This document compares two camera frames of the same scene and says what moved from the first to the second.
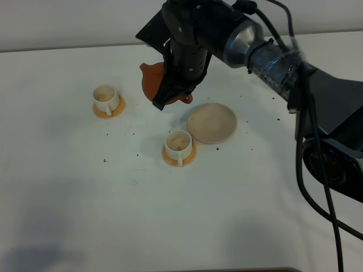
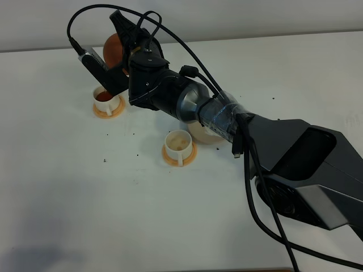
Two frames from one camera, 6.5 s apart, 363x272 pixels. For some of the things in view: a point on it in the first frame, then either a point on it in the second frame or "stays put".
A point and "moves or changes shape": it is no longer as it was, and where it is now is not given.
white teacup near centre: [178, 144] stays put
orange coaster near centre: [172, 162] stays put
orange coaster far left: [103, 114] stays put
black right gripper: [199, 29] -> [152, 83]
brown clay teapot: [152, 79] moves or changes shape
